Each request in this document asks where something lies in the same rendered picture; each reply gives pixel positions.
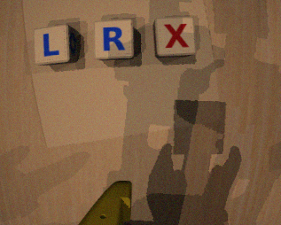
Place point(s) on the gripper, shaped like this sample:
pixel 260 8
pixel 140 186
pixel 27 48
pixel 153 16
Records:
pixel 113 207

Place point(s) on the grey block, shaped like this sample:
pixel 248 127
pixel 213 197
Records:
pixel 55 45
pixel 174 37
pixel 113 39

